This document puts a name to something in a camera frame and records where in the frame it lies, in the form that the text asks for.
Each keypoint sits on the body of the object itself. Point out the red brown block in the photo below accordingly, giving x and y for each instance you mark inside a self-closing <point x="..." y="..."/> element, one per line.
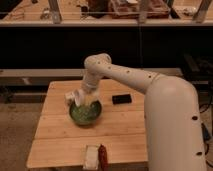
<point x="103" y="159"/>

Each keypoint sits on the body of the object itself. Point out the small black rectangular block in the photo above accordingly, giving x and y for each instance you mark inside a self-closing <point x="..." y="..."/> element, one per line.
<point x="121" y="99"/>

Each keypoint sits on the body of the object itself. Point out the green ceramic bowl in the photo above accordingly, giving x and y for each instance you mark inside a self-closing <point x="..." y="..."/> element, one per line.
<point x="85" y="114"/>

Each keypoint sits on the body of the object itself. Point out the wooden table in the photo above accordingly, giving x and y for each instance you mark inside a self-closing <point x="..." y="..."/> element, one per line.
<point x="58" y="142"/>

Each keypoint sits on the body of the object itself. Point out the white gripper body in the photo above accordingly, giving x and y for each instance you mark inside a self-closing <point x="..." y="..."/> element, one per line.
<point x="87" y="92"/>

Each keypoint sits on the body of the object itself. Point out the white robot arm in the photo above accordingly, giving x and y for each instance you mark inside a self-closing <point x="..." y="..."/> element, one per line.
<point x="171" y="108"/>

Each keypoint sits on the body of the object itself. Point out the white rectangular block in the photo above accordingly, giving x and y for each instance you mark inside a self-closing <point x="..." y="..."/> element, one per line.
<point x="91" y="160"/>

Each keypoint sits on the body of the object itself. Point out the brown tray on shelf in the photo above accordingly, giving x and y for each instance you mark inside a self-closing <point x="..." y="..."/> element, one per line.
<point x="130" y="9"/>

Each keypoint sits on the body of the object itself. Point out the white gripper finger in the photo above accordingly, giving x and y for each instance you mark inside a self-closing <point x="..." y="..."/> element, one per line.
<point x="72" y="97"/>
<point x="84" y="101"/>

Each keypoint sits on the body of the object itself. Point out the wooden shelf with clutter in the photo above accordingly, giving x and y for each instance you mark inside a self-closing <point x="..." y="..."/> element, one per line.
<point x="95" y="13"/>

